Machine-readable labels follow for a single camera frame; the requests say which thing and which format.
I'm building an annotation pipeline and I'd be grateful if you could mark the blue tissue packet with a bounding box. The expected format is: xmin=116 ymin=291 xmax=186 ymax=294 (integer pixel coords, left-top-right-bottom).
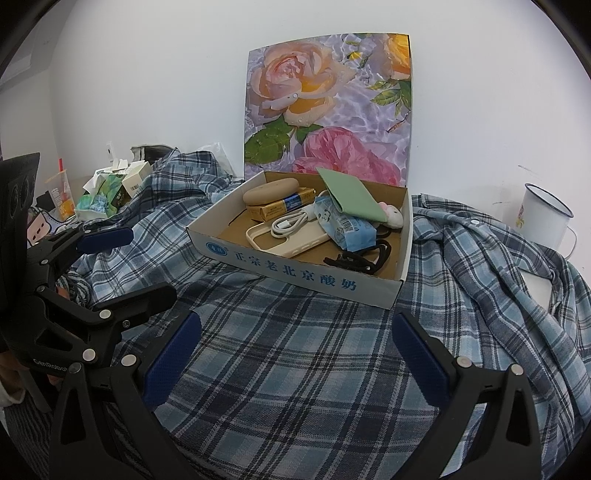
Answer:
xmin=314 ymin=196 xmax=378 ymax=252

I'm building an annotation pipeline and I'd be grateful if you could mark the tan oval case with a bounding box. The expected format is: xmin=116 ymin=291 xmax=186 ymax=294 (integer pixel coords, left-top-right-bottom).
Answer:
xmin=243 ymin=179 xmax=301 ymax=207

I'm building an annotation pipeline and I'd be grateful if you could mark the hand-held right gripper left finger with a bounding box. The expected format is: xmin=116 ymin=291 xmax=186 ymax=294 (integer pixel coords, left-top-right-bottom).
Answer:
xmin=48 ymin=311 xmax=204 ymax=480

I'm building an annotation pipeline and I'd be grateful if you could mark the pink cartoon card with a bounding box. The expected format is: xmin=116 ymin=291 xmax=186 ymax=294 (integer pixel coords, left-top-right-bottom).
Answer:
xmin=27 ymin=215 xmax=63 ymax=245

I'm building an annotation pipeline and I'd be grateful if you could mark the green fabric pouch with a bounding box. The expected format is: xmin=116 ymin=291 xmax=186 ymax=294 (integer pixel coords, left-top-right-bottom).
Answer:
xmin=315 ymin=167 xmax=389 ymax=223

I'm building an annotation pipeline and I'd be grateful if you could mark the white carton box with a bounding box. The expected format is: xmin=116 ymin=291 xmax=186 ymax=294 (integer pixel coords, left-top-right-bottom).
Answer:
xmin=117 ymin=161 xmax=155 ymax=206

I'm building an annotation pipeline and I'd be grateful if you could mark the grey bag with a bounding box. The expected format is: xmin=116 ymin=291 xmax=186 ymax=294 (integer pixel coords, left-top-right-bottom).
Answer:
xmin=130 ymin=143 xmax=182 ymax=163

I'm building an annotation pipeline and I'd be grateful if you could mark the white enamel mug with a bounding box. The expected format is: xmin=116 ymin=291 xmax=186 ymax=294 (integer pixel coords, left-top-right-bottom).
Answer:
xmin=515 ymin=183 xmax=574 ymax=250

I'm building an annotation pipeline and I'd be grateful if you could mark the yellow and blue small box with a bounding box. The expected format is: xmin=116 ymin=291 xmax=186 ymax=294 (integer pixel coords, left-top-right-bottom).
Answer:
xmin=246 ymin=187 xmax=319 ymax=221

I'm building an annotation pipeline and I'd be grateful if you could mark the thick black hair tie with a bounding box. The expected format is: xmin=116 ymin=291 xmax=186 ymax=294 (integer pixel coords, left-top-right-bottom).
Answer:
xmin=323 ymin=251 xmax=377 ymax=276

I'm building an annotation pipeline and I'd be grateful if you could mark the clear plastic bag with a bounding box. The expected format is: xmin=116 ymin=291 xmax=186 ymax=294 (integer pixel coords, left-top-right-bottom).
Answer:
xmin=185 ymin=141 xmax=238 ymax=178

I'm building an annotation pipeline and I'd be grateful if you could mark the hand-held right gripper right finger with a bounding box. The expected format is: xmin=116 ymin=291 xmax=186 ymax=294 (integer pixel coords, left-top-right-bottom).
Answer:
xmin=390 ymin=313 xmax=541 ymax=480

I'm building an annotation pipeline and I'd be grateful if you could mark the white charging cable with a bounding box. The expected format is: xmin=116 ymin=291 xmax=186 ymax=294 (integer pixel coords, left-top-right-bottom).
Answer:
xmin=270 ymin=206 xmax=321 ymax=239

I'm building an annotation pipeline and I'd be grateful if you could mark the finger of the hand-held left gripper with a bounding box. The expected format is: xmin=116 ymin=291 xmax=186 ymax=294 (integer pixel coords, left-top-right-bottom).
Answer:
xmin=36 ymin=283 xmax=178 ymax=366
xmin=28 ymin=227 xmax=136 ymax=288

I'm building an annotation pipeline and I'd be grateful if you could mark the drink cup with red straw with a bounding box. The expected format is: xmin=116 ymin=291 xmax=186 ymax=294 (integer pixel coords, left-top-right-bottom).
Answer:
xmin=46 ymin=158 xmax=77 ymax=221

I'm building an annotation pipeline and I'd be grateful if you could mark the thin black hair tie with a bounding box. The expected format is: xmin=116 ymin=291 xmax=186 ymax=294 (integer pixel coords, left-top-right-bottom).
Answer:
xmin=365 ymin=236 xmax=393 ymax=275

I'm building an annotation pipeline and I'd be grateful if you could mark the person's left forearm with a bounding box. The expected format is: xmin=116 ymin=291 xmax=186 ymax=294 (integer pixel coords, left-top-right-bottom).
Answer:
xmin=0 ymin=353 xmax=28 ymax=409

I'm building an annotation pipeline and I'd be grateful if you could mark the green floral tissue pack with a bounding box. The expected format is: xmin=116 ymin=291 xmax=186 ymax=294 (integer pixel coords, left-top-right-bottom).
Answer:
xmin=74 ymin=173 xmax=125 ymax=222

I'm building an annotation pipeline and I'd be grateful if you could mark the cream phone case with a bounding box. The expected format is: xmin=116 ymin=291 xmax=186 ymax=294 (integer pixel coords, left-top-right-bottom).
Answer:
xmin=245 ymin=217 xmax=333 ymax=258

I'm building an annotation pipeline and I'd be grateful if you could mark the pink plush toy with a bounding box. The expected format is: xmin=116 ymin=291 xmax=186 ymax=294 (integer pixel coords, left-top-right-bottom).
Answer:
xmin=378 ymin=202 xmax=404 ymax=229

